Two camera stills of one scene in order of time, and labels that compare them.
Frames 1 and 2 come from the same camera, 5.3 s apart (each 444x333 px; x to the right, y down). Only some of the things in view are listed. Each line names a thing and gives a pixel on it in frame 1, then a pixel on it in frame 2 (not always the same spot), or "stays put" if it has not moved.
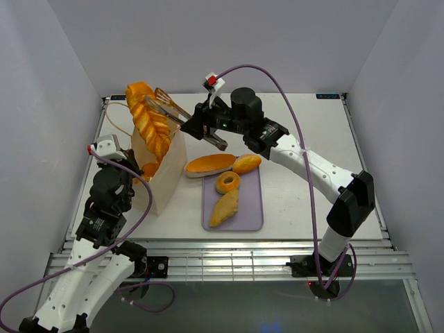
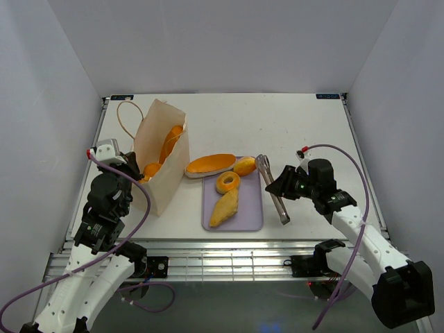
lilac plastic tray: [249, 216] stays put
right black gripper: [202, 116] to [282, 184]
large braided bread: [153, 125] to [170, 142]
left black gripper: [130, 160] stays put
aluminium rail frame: [255, 259] stays put
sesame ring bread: [223, 187] stays put
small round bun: [244, 163] stays put
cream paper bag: [159, 193] stays put
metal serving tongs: [164, 105] to [263, 164]
